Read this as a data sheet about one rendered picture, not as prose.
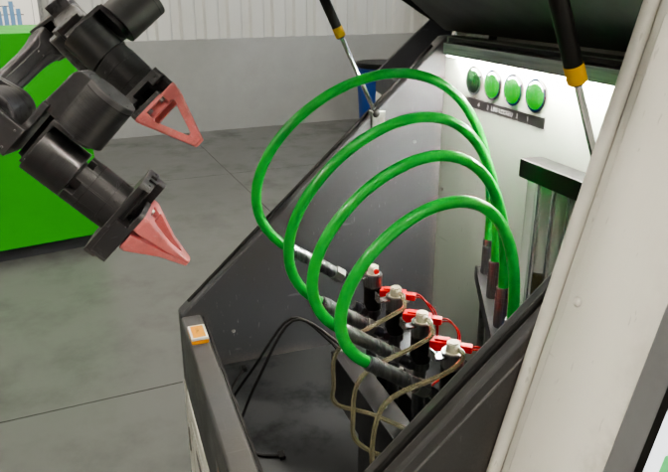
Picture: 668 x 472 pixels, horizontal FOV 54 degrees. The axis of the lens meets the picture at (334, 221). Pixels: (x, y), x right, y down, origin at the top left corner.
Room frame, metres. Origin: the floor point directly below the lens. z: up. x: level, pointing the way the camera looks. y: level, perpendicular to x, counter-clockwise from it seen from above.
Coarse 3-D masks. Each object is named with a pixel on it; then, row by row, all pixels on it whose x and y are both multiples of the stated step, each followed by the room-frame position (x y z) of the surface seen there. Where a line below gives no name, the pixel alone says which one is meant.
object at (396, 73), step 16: (352, 80) 0.89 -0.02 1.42; (368, 80) 0.90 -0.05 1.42; (432, 80) 0.93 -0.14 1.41; (320, 96) 0.88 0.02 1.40; (304, 112) 0.87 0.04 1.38; (464, 112) 0.96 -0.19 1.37; (288, 128) 0.86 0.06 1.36; (480, 128) 0.96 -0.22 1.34; (272, 144) 0.85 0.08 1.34; (256, 176) 0.85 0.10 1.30; (256, 192) 0.84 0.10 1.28; (256, 208) 0.84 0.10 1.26; (272, 240) 0.85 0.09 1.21
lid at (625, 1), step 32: (416, 0) 1.26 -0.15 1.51; (448, 0) 1.14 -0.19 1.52; (480, 0) 1.04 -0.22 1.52; (512, 0) 0.96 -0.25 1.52; (544, 0) 0.89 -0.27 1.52; (576, 0) 0.83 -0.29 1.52; (608, 0) 0.78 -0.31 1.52; (640, 0) 0.73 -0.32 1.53; (480, 32) 1.22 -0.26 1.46; (512, 32) 1.11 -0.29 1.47; (544, 32) 1.01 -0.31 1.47; (608, 32) 0.87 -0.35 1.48
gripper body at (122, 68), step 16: (128, 48) 0.87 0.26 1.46; (112, 64) 0.84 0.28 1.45; (128, 64) 0.85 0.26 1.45; (144, 64) 0.86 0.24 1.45; (112, 80) 0.84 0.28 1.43; (128, 80) 0.84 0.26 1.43; (144, 80) 0.82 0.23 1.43; (160, 80) 0.85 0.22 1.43; (128, 96) 0.81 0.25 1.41; (144, 96) 0.86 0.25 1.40
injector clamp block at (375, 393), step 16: (336, 368) 0.91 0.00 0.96; (352, 368) 0.89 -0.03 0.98; (400, 368) 0.88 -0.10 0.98; (336, 384) 0.91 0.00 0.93; (352, 384) 0.85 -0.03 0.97; (368, 384) 0.84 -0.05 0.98; (384, 384) 0.89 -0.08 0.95; (368, 400) 0.80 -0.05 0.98; (400, 400) 0.84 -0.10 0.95; (368, 416) 0.79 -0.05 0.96; (400, 416) 0.76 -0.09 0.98; (368, 432) 0.79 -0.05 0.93; (384, 432) 0.74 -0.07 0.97; (384, 448) 0.74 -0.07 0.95; (368, 464) 0.79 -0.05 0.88
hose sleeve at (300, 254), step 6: (294, 246) 0.86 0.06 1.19; (294, 252) 0.86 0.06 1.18; (300, 252) 0.86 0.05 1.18; (306, 252) 0.87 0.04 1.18; (300, 258) 0.86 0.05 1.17; (306, 258) 0.87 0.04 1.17; (324, 264) 0.88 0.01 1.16; (330, 264) 0.88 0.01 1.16; (324, 270) 0.88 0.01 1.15; (330, 270) 0.88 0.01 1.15; (336, 270) 0.88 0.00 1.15; (330, 276) 0.88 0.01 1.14
